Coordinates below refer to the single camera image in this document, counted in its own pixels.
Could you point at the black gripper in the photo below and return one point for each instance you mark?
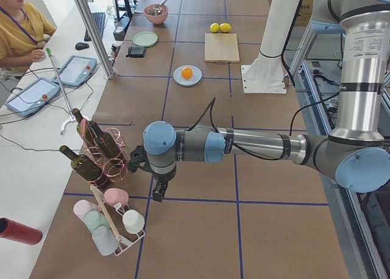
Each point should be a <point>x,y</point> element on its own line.
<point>161,180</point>

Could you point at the orange mandarin fruit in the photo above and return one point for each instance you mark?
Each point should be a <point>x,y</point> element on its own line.
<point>187,72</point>

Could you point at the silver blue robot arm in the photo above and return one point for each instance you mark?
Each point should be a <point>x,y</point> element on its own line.
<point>352,154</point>

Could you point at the light blue plate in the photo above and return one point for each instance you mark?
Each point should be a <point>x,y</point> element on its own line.
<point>197,74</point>

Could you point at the light green plate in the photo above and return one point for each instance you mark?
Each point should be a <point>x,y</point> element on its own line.
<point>145,39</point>

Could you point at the white cup right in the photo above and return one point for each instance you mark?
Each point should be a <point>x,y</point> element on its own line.
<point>133,221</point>

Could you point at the pink cup top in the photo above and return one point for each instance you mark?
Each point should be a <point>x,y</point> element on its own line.
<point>113,196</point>

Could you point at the mint green cup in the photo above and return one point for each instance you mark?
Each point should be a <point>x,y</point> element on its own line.
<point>95,219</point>

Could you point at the light grey cup front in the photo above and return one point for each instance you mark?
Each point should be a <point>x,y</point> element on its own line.
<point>105,240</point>

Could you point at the dark glass bottle middle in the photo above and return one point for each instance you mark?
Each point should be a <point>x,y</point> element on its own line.
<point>107,144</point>

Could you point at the dark glass bottle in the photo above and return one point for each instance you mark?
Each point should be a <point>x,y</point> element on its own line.
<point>107,144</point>
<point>86,168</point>
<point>82,128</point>

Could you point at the pale pink cup left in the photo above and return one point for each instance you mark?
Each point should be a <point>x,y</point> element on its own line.
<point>83,207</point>

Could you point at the dark glass bottle front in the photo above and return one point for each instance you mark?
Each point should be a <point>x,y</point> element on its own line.
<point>86,168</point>

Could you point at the dark glass bottle rear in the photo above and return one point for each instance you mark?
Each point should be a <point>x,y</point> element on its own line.
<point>82,128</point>

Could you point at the green tipped grabber stick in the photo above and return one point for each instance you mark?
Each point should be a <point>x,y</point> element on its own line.
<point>71,117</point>

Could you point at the dark grey folded cloth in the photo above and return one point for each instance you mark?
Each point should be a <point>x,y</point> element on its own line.
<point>136,52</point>

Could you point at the teach pendant tablet far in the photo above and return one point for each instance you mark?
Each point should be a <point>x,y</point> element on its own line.
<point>76,70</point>

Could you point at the teach pendant tablet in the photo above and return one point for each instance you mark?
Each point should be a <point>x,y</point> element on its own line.
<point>33,97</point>
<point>76,70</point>

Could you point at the red thermos bottle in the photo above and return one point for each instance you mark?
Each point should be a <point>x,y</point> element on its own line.
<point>18,232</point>

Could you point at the wooden cutting board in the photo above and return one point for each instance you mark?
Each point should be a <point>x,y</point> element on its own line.
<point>221,48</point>

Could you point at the teach pendant tablet near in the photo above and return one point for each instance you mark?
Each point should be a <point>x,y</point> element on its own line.
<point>33,97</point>

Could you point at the black computer mouse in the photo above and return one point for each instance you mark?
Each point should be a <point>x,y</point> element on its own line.
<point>81,46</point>

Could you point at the pink bowl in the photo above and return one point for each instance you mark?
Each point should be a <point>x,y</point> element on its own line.
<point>154,17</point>

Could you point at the yellow lemon lower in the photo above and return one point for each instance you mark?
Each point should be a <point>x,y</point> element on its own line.
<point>214,28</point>

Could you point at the yellow lemon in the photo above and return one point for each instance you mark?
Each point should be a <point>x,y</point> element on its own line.
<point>225,27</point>
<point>214,28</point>

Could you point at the yellow lemon upper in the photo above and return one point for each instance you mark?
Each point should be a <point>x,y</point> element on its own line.
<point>225,27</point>

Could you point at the metal scoop in bowl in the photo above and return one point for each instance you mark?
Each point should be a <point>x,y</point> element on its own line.
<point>157,9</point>

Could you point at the person in yellow shirt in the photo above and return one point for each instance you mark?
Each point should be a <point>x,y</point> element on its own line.
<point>23,28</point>

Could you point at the cardboard box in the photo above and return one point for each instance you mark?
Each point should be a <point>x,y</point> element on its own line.
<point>304,15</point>

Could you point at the white wire cup rack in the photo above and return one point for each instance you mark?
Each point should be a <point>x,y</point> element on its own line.
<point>114,217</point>

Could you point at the copper wire bottle rack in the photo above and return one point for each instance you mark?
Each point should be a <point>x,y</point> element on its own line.
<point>115,172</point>

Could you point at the aluminium frame post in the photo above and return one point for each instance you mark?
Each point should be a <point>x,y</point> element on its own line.
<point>90,26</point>

